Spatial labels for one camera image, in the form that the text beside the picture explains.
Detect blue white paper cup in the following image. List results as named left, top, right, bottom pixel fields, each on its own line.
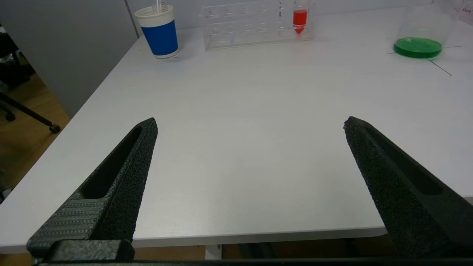
left=134, top=4, right=181, bottom=60

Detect red pigment test tube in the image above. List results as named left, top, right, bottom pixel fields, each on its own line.
left=293, top=0, right=309, bottom=35

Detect clear acrylic test tube rack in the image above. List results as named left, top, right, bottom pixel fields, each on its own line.
left=455, top=0, right=473, bottom=26
left=199, top=0, right=315, bottom=51

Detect dark background equipment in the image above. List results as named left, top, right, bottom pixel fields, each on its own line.
left=0, top=24, right=62, bottom=134

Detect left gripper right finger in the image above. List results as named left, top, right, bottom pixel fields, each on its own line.
left=343, top=116, right=473, bottom=259

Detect clear glass beaker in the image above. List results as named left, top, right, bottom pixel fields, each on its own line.
left=392, top=0, right=463, bottom=59

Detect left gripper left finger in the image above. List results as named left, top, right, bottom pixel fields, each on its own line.
left=26, top=117, right=159, bottom=260

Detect white table leg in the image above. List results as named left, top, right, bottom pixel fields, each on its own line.
left=205, top=244, right=223, bottom=260

